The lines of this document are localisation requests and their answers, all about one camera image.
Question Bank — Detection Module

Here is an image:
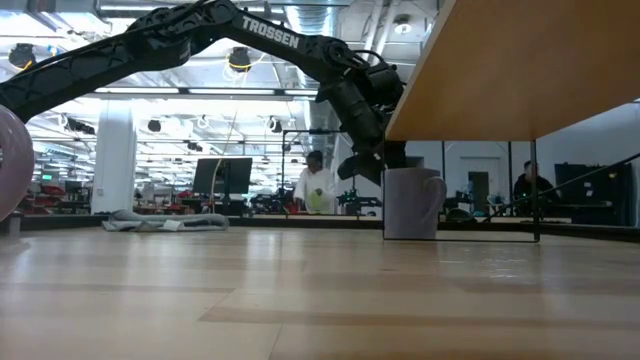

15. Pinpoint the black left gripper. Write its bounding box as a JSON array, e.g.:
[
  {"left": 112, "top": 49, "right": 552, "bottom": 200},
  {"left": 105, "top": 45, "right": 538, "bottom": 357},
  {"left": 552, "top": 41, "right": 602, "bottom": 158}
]
[{"left": 317, "top": 78, "right": 407, "bottom": 187}]

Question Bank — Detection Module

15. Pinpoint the blue ceramic mug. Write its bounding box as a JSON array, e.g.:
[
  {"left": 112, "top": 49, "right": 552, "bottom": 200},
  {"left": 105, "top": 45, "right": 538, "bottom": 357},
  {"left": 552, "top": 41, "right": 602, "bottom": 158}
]
[{"left": 383, "top": 167, "right": 448, "bottom": 241}]

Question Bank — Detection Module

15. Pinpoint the purple ceramic mug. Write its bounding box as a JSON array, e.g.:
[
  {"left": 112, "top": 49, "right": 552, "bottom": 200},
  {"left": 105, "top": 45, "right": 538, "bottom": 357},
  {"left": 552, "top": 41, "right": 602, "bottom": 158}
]
[{"left": 0, "top": 103, "right": 36, "bottom": 223}]

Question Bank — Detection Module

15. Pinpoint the person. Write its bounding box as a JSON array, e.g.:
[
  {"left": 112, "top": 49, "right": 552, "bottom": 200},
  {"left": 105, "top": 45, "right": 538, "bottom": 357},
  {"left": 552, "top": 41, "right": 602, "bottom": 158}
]
[
  {"left": 293, "top": 149, "right": 339, "bottom": 216},
  {"left": 513, "top": 159, "right": 556, "bottom": 217}
]

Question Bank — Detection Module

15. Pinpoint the dark green dome object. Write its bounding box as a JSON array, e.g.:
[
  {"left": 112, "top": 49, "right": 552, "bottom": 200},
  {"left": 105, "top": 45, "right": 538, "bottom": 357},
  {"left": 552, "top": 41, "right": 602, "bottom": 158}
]
[{"left": 446, "top": 207, "right": 474, "bottom": 224}]

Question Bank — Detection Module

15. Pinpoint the dark door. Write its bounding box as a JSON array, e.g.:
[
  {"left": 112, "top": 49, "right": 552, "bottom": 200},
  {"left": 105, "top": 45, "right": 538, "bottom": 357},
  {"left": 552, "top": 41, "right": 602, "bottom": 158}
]
[{"left": 467, "top": 170, "right": 492, "bottom": 215}]

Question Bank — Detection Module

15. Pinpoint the round ceiling sensor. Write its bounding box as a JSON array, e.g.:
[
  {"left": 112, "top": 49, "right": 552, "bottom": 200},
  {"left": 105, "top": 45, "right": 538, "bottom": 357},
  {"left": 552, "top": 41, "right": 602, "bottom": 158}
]
[{"left": 392, "top": 14, "right": 414, "bottom": 36}]

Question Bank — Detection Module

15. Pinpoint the large black display screen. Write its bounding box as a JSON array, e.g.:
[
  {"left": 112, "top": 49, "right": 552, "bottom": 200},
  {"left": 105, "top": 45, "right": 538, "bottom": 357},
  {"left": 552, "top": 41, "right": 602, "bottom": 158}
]
[{"left": 192, "top": 156, "right": 254, "bottom": 216}]

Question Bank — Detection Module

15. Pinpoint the long ceiling light bar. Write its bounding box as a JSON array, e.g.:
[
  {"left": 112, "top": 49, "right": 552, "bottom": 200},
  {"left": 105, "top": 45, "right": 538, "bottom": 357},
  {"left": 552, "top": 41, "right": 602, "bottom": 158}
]
[{"left": 84, "top": 87, "right": 321, "bottom": 101}]

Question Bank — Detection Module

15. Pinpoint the black equipment cabinet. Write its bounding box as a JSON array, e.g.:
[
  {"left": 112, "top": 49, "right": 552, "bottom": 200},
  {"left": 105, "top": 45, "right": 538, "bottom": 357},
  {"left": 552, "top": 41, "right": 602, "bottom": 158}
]
[{"left": 553, "top": 162, "right": 635, "bottom": 227}]

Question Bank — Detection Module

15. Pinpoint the grey folded cloth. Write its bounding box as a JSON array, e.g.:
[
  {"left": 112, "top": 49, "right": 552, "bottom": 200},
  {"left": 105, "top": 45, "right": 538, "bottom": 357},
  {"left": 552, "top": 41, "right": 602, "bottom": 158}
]
[{"left": 102, "top": 209, "right": 230, "bottom": 233}]

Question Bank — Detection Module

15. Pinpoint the white square pillar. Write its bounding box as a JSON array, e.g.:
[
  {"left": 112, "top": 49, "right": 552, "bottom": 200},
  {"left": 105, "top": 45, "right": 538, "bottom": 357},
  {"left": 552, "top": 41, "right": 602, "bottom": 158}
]
[{"left": 90, "top": 99, "right": 138, "bottom": 215}]

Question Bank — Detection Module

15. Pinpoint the silver ventilation duct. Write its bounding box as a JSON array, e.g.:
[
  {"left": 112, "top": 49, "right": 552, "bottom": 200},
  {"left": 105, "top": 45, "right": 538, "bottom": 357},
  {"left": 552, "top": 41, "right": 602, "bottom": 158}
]
[{"left": 287, "top": 3, "right": 342, "bottom": 157}]

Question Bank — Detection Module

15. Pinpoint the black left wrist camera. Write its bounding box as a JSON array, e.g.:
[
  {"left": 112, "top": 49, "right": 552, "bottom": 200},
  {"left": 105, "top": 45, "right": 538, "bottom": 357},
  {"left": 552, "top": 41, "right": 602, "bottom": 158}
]
[{"left": 364, "top": 63, "right": 406, "bottom": 109}]

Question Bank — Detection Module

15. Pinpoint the black metal workcell frame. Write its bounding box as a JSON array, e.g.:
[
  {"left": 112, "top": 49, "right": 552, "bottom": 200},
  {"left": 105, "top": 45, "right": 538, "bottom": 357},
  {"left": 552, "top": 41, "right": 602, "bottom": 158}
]
[{"left": 281, "top": 128, "right": 357, "bottom": 217}]

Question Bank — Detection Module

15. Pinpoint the black aluminium table frame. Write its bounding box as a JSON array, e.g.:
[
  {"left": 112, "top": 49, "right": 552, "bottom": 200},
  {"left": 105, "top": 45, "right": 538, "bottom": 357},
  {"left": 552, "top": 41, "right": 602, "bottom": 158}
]
[{"left": 0, "top": 151, "right": 640, "bottom": 245}]

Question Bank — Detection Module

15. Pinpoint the black ceiling cable reel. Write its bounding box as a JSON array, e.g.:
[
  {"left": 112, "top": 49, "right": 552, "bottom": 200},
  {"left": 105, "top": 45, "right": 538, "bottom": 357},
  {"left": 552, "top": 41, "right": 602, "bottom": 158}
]
[
  {"left": 227, "top": 46, "right": 254, "bottom": 72},
  {"left": 7, "top": 42, "right": 37, "bottom": 70}
]

